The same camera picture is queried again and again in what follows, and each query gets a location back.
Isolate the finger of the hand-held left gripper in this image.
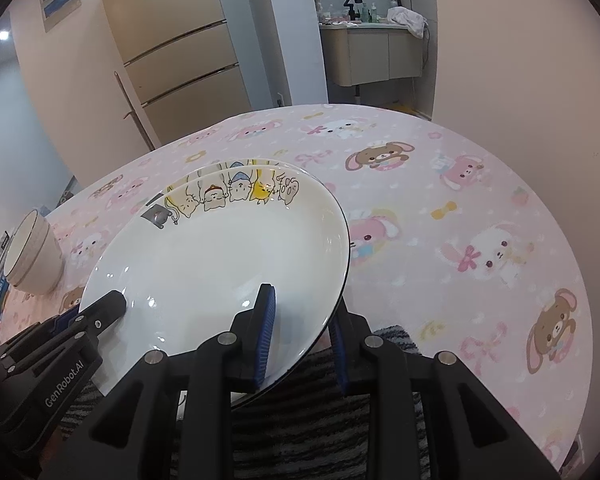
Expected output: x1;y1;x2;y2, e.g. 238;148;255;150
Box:
69;289;128;335
0;309;81;357

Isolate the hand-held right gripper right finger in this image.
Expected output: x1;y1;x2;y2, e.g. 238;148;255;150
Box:
328;299;562;480

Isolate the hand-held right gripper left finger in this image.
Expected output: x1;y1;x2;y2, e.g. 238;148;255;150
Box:
40;283;277;480

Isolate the white bowl dark rim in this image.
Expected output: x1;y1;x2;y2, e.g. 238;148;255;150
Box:
7;265;64;295
4;209;65;286

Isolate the white cartoon print plate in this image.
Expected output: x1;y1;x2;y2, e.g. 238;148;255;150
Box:
79;165;351;408
167;159;314;197

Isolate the grey striped mat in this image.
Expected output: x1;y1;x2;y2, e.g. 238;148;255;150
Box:
60;325;432;480

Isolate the pink cartoon print tablecloth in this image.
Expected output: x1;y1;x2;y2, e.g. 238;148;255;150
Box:
2;104;594;476

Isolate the beige vanity cabinet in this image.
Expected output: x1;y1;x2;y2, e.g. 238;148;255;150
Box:
320;25;426;87

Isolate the beige refrigerator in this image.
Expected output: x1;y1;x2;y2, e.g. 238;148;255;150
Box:
94;0;254;144

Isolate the white cloth on vanity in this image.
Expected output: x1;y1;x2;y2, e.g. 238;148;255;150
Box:
386;6;429;39

